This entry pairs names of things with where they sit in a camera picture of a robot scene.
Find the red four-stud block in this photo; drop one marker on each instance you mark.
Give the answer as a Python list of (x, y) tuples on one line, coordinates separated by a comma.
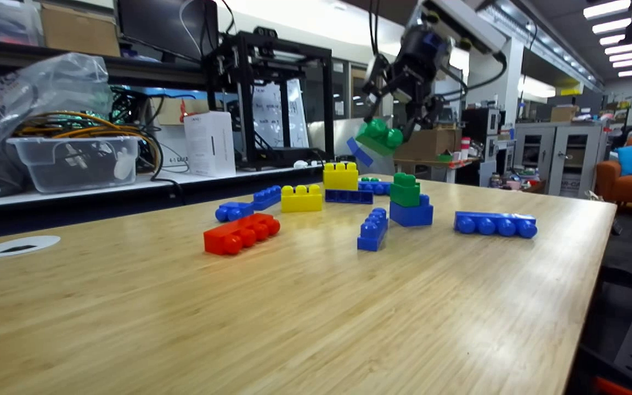
[(240, 236)]

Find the clear plastic bag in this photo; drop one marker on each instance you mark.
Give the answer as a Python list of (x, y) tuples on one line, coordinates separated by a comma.
[(0, 19), (38, 86)]

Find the clear sheet with blue tape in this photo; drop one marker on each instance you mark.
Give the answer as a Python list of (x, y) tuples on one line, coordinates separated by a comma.
[(335, 137)]

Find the brown cardboard box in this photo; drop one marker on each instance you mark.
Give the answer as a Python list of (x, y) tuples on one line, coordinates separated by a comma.
[(76, 30), (445, 144), (562, 110)]

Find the red chair part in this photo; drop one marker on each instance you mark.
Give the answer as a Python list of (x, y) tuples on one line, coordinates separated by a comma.
[(616, 384)]

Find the clear plastic container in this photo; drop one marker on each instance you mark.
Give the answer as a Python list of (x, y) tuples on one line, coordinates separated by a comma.
[(70, 168)]

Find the orange sofa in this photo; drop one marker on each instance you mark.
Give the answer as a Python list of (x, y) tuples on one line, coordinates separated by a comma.
[(626, 187)]

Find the black chair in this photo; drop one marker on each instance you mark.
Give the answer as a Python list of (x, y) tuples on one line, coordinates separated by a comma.
[(625, 331)]

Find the white box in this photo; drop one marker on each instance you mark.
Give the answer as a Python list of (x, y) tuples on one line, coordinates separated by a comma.
[(210, 144)]

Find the blue four-stud block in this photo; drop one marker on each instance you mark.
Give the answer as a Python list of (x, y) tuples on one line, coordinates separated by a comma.
[(495, 224), (349, 197), (371, 232)]

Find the black workbench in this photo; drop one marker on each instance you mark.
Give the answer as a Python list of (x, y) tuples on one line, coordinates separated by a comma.
[(110, 203)]

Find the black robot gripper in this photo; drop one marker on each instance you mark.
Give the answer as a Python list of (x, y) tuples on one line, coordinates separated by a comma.
[(422, 56)]

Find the black monitor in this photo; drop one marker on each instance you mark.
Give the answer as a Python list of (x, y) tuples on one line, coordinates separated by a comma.
[(164, 26)]

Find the grey metal cabinet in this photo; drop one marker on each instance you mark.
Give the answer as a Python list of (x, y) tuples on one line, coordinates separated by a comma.
[(564, 154)]

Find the small green block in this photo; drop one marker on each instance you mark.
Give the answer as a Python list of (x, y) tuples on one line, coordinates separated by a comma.
[(371, 178)]

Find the small blue block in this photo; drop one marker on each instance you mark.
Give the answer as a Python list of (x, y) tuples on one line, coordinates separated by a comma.
[(375, 187), (267, 198), (233, 211)]

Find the yellow block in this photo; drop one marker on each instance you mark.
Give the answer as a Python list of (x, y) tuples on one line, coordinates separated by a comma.
[(340, 176), (301, 201)]

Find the green two-stud block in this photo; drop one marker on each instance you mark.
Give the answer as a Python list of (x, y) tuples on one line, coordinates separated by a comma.
[(404, 192), (379, 137)]

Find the ceiling light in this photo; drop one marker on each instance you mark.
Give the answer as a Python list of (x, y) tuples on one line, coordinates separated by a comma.
[(626, 54), (626, 62), (609, 7), (614, 37), (625, 44), (614, 23), (631, 70)]

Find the blue square block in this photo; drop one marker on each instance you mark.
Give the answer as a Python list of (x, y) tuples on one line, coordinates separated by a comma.
[(411, 216)]

